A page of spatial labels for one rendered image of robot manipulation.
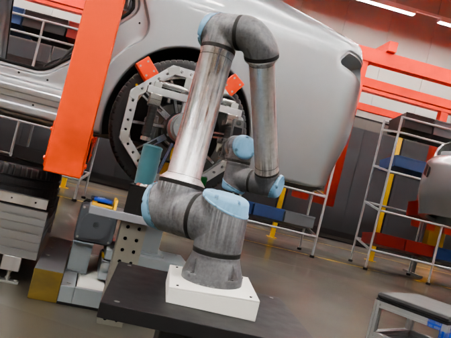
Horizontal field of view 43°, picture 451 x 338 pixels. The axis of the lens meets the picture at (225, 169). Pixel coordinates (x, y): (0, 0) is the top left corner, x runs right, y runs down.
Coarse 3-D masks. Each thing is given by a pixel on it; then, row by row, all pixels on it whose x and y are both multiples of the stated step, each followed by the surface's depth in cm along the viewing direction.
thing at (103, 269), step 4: (100, 252) 291; (100, 256) 282; (100, 260) 273; (104, 260) 267; (108, 260) 268; (100, 264) 265; (104, 264) 261; (108, 264) 261; (100, 268) 261; (104, 268) 261; (108, 268) 261; (100, 272) 261; (104, 272) 261; (100, 276) 261; (104, 276) 261
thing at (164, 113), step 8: (168, 80) 274; (176, 80) 278; (184, 80) 277; (144, 96) 270; (176, 104) 273; (160, 112) 272; (176, 112) 274; (128, 120) 267; (136, 120) 270; (224, 128) 286; (160, 136) 272; (168, 136) 277; (216, 136) 278; (152, 144) 272; (168, 152) 274; (216, 152) 292; (208, 160) 278; (216, 160) 279; (160, 168) 273; (208, 168) 278
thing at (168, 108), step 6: (168, 108) 318; (180, 108) 319; (156, 114) 317; (162, 120) 317; (168, 120) 318; (156, 132) 317; (162, 144) 318; (168, 144) 315; (162, 150) 318; (162, 156) 318; (168, 156) 319
